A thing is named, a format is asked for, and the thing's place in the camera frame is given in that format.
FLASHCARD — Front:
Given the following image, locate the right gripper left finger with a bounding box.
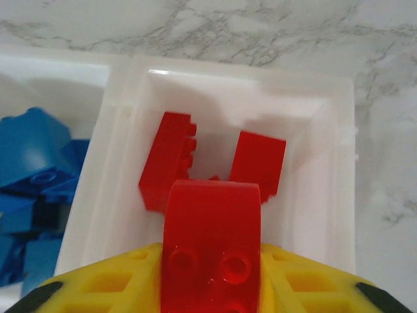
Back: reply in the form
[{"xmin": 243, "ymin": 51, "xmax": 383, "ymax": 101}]
[{"xmin": 9, "ymin": 242, "xmax": 164, "ymax": 313}]

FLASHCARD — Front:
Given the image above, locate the long red lego brick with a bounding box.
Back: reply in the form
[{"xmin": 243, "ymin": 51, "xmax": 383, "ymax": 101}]
[{"xmin": 138, "ymin": 111, "xmax": 198, "ymax": 213}]

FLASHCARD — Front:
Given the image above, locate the blue lego brick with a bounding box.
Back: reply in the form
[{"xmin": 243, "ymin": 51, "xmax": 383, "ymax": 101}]
[
  {"xmin": 0, "ymin": 107, "xmax": 73, "ymax": 188},
  {"xmin": 0, "ymin": 198, "xmax": 37, "ymax": 235},
  {"xmin": 22, "ymin": 239, "xmax": 65, "ymax": 291},
  {"xmin": 0, "ymin": 169, "xmax": 79, "ymax": 201}
]

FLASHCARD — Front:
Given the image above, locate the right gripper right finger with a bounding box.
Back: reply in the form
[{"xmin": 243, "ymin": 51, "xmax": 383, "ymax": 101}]
[{"xmin": 259, "ymin": 243, "xmax": 409, "ymax": 313}]

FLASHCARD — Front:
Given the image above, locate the red curved lego brick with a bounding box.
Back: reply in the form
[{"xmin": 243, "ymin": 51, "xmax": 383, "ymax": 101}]
[{"xmin": 159, "ymin": 179, "xmax": 263, "ymax": 313}]

